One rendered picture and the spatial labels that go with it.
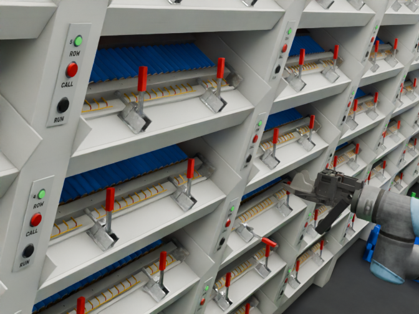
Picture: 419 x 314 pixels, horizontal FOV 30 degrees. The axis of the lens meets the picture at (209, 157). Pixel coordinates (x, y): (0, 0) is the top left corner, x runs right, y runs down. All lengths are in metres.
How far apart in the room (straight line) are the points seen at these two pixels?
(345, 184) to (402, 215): 0.17
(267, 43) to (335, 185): 0.63
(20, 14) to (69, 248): 0.44
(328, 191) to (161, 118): 0.89
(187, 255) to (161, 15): 0.69
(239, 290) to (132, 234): 0.83
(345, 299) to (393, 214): 1.13
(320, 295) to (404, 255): 1.05
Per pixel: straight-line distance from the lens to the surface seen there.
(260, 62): 1.49
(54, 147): 0.93
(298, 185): 2.05
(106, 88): 1.11
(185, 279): 1.59
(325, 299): 3.00
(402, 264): 2.00
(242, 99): 1.49
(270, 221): 2.02
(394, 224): 1.98
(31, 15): 0.82
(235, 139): 1.52
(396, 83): 2.85
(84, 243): 1.17
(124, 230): 1.25
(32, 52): 0.87
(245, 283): 2.09
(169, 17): 1.07
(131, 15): 0.98
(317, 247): 2.94
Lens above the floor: 1.24
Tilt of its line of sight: 17 degrees down
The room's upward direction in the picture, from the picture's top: 17 degrees clockwise
